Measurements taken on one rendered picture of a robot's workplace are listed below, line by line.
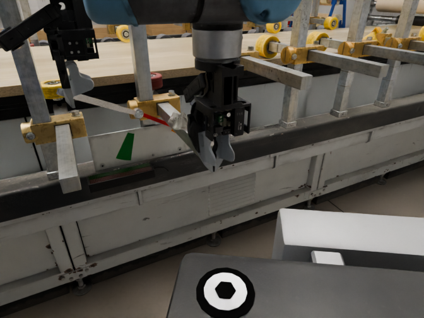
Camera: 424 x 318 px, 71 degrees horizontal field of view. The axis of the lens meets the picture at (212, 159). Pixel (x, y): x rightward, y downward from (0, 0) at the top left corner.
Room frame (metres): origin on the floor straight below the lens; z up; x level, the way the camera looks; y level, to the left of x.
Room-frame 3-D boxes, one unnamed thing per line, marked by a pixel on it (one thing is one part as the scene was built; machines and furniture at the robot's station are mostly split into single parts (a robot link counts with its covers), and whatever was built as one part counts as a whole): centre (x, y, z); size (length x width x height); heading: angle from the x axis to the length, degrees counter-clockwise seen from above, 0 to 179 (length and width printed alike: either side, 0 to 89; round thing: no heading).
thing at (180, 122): (0.63, 0.06, 0.87); 0.09 x 0.07 x 0.02; 26
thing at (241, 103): (0.47, -0.01, 0.97); 0.09 x 0.08 x 0.12; 26
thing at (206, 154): (0.47, 0.00, 0.86); 0.06 x 0.03 x 0.09; 26
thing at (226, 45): (0.48, -0.01, 1.05); 0.08 x 0.08 x 0.05
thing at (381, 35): (1.35, -0.70, 0.95); 0.10 x 0.04 x 0.10; 26
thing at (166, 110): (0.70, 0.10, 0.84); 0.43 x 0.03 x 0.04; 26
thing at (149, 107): (0.78, 0.16, 0.85); 0.14 x 0.06 x 0.05; 116
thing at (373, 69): (0.98, -0.32, 0.95); 0.50 x 0.04 x 0.04; 26
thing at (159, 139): (0.74, 0.20, 0.75); 0.26 x 0.01 x 0.10; 116
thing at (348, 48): (1.11, -0.51, 0.95); 0.14 x 0.06 x 0.05; 116
